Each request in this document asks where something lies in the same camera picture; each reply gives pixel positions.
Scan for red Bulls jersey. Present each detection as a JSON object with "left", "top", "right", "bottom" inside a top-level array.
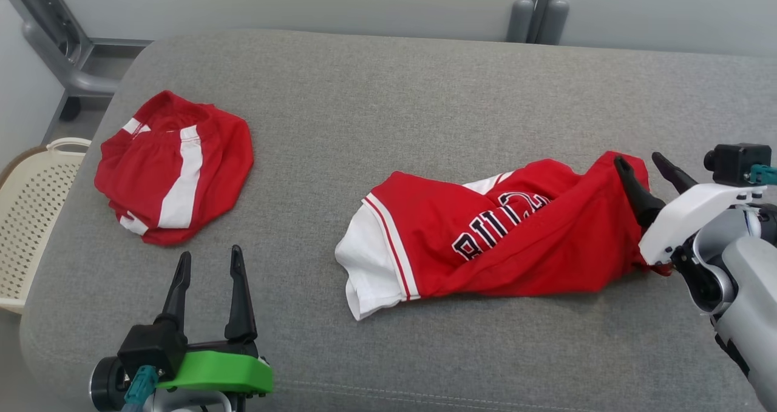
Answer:
[{"left": 334, "top": 150, "right": 672, "bottom": 322}]

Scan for grey metal frame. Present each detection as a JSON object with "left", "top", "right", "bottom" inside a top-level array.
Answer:
[{"left": 0, "top": 0, "right": 154, "bottom": 123}]

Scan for grey partition post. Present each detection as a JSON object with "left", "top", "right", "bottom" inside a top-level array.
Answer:
[{"left": 506, "top": 0, "right": 571, "bottom": 45}]

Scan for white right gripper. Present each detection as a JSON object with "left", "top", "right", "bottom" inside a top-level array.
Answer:
[{"left": 612, "top": 151, "right": 777, "bottom": 317}]

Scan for red shorts white stripe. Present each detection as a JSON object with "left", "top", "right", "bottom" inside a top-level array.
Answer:
[{"left": 93, "top": 90, "right": 255, "bottom": 248}]

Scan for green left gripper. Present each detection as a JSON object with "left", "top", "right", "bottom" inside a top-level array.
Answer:
[{"left": 89, "top": 245, "right": 274, "bottom": 412}]

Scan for left arm teal-plug cable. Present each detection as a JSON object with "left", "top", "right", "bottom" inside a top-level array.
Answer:
[{"left": 121, "top": 365, "right": 160, "bottom": 412}]

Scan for cream plastic laundry basket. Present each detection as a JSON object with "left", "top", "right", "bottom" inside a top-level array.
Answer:
[{"left": 0, "top": 137, "right": 92, "bottom": 316}]

